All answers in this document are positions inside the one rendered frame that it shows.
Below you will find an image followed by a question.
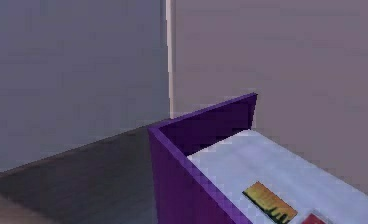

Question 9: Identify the purple bed with white mattress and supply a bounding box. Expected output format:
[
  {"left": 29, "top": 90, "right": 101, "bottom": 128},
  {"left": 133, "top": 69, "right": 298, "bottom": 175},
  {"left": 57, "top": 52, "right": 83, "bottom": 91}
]
[{"left": 147, "top": 92, "right": 368, "bottom": 224}]

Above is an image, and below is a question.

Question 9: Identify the yellow book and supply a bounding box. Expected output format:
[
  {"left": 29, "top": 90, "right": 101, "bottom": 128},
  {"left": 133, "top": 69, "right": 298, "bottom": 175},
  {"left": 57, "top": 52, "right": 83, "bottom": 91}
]
[{"left": 242, "top": 181, "right": 299, "bottom": 224}]

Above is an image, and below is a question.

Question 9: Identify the red book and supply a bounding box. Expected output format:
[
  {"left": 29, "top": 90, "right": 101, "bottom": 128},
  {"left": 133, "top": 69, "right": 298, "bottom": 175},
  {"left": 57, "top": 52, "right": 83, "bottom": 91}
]
[{"left": 300, "top": 213, "right": 330, "bottom": 224}]

